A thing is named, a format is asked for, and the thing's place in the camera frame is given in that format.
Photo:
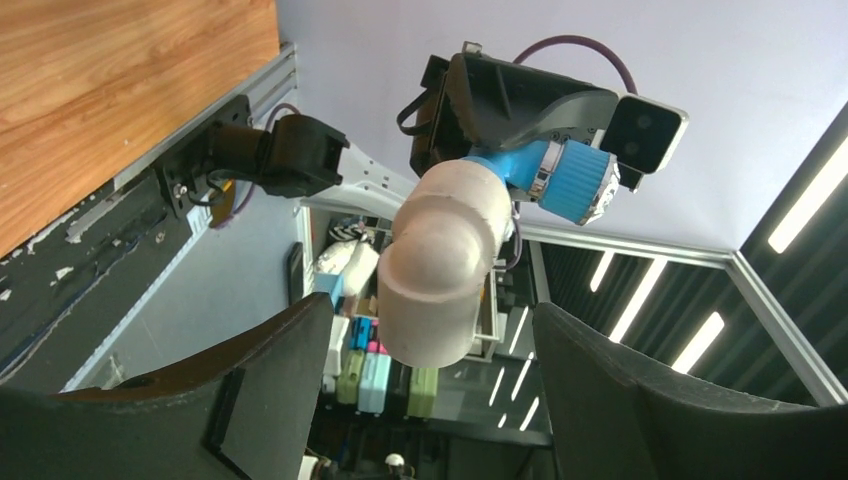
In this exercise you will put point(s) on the aluminium frame rail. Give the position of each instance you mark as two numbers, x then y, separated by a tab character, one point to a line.
269	86

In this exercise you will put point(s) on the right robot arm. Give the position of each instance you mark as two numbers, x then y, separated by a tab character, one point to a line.
300	156

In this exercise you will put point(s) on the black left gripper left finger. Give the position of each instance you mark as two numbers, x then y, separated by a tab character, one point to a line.
241	409

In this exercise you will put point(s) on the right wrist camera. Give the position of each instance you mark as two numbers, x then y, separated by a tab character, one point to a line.
643	135

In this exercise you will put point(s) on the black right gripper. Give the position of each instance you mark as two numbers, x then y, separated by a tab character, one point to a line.
475	101

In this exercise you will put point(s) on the blue water faucet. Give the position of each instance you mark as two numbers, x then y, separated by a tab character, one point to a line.
571	180

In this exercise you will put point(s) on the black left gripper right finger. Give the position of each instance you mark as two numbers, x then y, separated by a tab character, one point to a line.
616	413

